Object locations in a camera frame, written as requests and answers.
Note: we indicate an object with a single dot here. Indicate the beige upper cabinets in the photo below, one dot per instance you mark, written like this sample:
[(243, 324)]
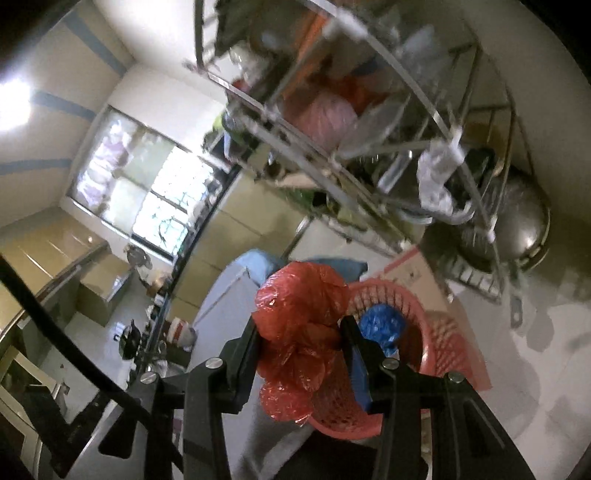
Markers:
[(46, 244)]

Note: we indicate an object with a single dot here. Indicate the beige lower cabinets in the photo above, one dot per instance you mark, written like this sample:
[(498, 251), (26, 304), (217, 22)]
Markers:
[(240, 217)]

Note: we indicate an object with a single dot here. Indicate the orange plastic bag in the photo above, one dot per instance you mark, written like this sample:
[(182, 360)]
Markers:
[(355, 90)]

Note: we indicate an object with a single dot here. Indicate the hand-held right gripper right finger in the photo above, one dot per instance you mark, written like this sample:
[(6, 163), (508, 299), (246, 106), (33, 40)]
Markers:
[(362, 371)]

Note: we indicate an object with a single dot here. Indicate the blue cloth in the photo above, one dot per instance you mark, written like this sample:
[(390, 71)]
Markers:
[(258, 263)]

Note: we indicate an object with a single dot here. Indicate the blue plastic bag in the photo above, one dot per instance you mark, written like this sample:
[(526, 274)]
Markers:
[(381, 325)]

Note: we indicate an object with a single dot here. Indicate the black frying pan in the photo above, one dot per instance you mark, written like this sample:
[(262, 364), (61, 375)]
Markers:
[(130, 339)]

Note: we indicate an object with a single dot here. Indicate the red plastic bag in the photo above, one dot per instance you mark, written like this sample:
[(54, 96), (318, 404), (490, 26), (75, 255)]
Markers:
[(295, 304)]

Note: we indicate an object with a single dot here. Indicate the beige cabinets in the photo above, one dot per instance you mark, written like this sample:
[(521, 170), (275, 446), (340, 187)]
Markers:
[(46, 244), (240, 217)]

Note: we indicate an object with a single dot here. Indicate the red patterned white bowl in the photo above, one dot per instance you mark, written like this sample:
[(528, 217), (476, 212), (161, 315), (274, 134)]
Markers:
[(179, 332)]

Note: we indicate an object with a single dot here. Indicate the white crumpled plastic bag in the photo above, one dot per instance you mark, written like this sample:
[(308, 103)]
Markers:
[(434, 180)]

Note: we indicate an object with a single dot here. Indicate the kitchen window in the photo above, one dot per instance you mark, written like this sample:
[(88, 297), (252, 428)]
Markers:
[(171, 184)]

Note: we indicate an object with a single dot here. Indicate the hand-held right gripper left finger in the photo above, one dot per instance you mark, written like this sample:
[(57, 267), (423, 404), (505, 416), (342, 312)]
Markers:
[(251, 353)]

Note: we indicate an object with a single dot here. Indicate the metal storage rack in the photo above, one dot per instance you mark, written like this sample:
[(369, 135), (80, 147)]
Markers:
[(427, 99)]

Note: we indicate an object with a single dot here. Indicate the hanging round strainer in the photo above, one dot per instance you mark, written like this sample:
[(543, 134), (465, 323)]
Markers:
[(138, 260)]

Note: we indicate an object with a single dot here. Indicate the red plastic basket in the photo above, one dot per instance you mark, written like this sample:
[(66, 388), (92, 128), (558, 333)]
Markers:
[(341, 413)]

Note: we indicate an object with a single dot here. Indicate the pink plastic bag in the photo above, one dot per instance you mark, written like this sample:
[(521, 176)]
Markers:
[(323, 115)]

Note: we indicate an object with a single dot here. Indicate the large steel pot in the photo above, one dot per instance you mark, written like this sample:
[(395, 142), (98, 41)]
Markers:
[(521, 221)]

